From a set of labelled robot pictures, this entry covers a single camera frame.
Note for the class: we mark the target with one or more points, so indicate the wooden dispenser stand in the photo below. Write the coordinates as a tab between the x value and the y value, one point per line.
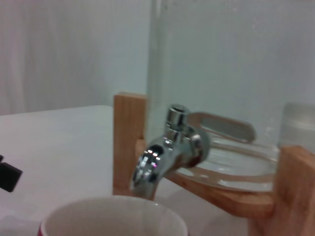
128	123

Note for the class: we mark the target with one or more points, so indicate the chrome faucet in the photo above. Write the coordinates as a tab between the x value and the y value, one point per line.
157	167

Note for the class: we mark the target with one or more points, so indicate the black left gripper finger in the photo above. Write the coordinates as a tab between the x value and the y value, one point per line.
9	177

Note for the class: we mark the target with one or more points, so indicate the red cup with white inside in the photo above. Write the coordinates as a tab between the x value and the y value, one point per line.
110	221

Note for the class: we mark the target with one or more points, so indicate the clear glass water dispenser jar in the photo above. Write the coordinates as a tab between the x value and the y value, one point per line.
221	61

